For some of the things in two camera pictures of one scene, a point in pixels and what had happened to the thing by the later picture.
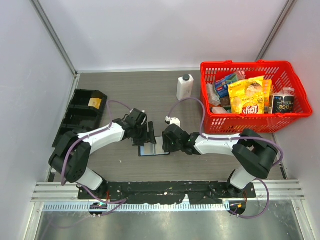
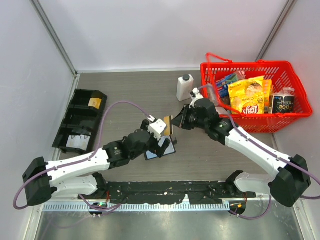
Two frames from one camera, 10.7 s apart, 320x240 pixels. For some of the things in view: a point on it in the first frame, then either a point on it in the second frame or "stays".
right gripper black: (166, 145) -> (181, 120)
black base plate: (167, 192) stays
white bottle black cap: (184, 87) stays
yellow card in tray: (95, 102) stays
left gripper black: (148, 136) -> (160, 151)
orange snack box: (268, 91) stays
